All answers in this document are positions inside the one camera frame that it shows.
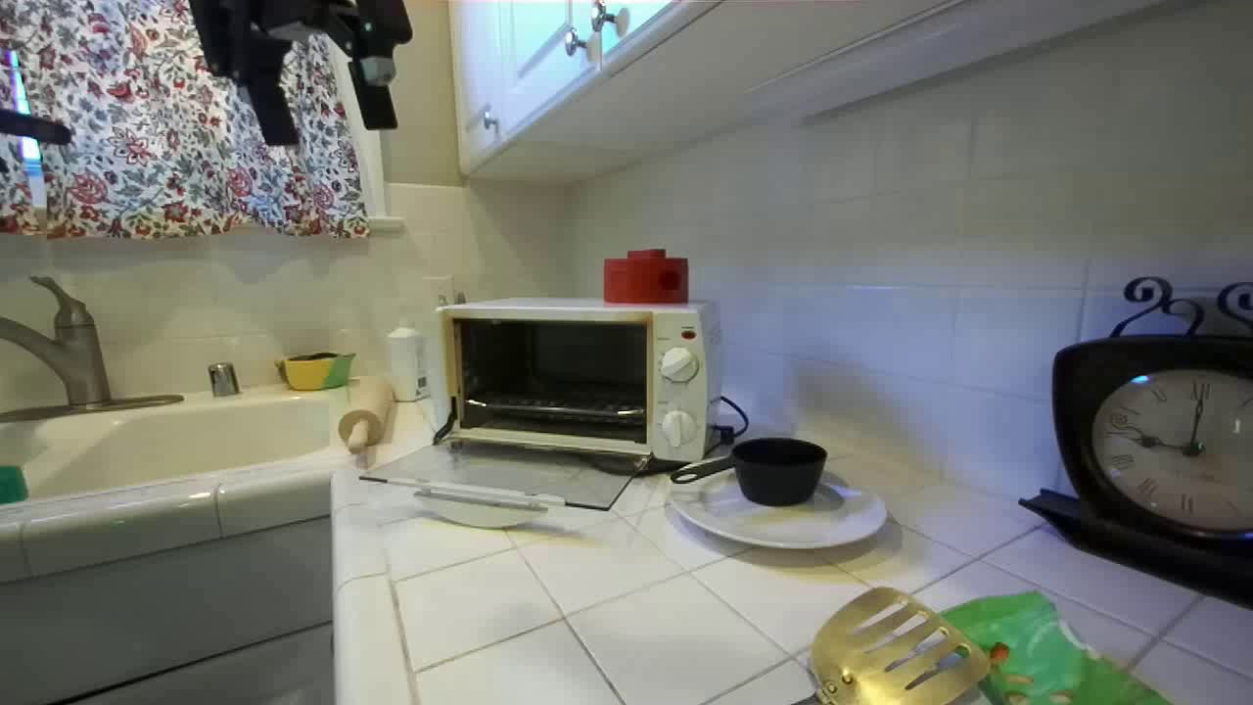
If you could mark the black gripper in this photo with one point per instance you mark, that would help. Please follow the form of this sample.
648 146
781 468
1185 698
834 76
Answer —
300 20

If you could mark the black bowl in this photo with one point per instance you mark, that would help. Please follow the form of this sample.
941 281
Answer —
781 471

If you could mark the round metal cabinet knob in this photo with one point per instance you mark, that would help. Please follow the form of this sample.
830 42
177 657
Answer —
606 16
573 44
488 123

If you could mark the floral window curtain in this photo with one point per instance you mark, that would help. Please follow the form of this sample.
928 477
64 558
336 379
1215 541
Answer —
131 160

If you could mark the yellow green small bowl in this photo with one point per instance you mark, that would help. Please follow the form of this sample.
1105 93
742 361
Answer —
313 373

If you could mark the white plastic bottle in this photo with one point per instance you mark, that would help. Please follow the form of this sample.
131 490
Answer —
409 367

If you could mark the chrome sink sprayer stub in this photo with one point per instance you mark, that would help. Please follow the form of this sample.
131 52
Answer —
225 381

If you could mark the wooden rolling pin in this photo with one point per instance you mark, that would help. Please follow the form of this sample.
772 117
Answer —
364 421

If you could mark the chrome sink faucet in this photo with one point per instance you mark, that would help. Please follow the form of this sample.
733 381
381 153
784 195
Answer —
78 353

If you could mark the red round container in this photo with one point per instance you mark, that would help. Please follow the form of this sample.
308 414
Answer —
648 281

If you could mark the white sink basin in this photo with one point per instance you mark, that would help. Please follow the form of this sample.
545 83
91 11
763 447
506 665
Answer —
156 447

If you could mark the glass toaster oven door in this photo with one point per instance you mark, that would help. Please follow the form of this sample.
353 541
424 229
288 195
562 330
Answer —
523 471

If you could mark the white toaster oven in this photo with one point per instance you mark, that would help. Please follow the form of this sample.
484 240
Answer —
677 392

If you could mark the green sponge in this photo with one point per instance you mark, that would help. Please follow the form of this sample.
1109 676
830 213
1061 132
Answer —
10 484

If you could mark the white round plate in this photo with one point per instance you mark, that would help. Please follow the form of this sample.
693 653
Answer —
784 527

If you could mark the green and red utensils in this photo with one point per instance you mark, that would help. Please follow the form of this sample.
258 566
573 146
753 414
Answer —
887 653

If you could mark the black framed table clock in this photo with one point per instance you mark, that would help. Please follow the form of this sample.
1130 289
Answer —
1177 443

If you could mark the green cashew snack bag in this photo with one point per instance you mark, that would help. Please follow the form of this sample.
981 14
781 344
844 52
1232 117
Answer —
1059 657

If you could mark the white upper wall cabinet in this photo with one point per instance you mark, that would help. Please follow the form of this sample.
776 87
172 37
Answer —
523 52

